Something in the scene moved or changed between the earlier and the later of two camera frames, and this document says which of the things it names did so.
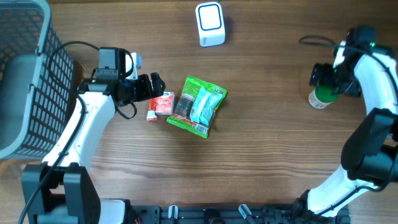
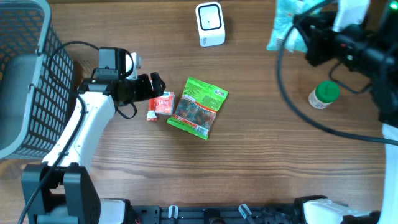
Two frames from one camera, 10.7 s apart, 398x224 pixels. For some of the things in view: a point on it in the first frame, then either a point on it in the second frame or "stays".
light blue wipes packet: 204,106 to 285,11
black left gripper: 147,92 stays
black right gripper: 352,88 to 314,27
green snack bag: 181,116 stays
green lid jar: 322,96 stays
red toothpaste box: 152,114 stays
